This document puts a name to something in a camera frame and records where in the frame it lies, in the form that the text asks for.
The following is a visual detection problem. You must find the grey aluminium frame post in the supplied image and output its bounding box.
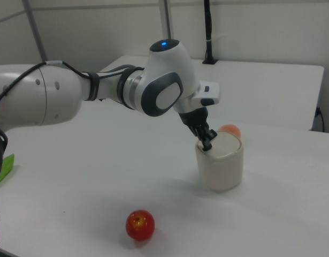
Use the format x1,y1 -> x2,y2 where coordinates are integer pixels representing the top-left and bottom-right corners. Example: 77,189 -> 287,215
21,0 -> 49,64
158,0 -> 178,41

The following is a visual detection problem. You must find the beige garbage bin body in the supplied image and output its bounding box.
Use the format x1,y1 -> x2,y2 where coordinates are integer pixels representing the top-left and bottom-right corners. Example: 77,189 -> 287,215
195,139 -> 246,192

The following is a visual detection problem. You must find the white table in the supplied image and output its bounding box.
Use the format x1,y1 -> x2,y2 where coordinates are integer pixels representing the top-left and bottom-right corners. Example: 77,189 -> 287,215
100,55 -> 325,132

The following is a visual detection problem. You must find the red apple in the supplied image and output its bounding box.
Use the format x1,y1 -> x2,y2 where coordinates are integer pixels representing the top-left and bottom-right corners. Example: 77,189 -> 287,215
125,209 -> 156,242

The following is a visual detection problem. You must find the orange peach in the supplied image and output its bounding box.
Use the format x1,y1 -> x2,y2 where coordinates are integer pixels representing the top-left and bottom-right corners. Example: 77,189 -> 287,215
218,123 -> 242,138

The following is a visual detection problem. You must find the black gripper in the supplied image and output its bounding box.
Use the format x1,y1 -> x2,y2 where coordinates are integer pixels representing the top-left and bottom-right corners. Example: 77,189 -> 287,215
178,106 -> 218,153

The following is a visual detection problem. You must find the beige garbage bin lid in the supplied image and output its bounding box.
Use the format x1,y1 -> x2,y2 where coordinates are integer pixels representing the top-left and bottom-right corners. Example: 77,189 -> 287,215
197,131 -> 241,159

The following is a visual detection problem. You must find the black wall cable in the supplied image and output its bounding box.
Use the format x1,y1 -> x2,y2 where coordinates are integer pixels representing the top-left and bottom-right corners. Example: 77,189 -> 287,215
315,106 -> 326,132

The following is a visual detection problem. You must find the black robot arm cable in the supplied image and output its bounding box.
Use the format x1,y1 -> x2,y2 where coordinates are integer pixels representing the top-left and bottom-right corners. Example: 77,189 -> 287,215
0,60 -> 145,108

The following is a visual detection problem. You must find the green plastic vegetable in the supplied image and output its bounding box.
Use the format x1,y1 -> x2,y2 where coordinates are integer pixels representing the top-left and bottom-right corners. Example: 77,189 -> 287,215
0,154 -> 16,185

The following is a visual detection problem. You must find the black pole with base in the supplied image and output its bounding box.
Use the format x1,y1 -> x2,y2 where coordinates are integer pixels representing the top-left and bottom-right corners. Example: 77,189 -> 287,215
201,0 -> 219,65

